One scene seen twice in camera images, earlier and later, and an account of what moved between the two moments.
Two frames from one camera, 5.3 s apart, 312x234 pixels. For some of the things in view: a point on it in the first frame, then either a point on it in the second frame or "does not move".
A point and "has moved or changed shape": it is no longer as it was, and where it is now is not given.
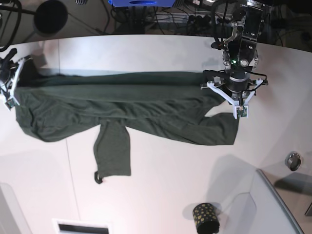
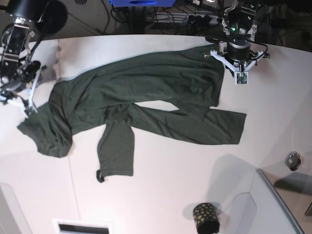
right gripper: x=237 y=87 to x=239 y=55
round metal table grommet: x=293 y=160 does not move
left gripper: x=7 y=87 to x=22 y=99
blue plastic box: x=142 y=3 does not move
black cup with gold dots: x=205 y=218 does not move
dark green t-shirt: x=108 y=107 has moved or changed shape
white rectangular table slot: x=70 y=226 does not move
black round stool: x=50 y=17 does not move
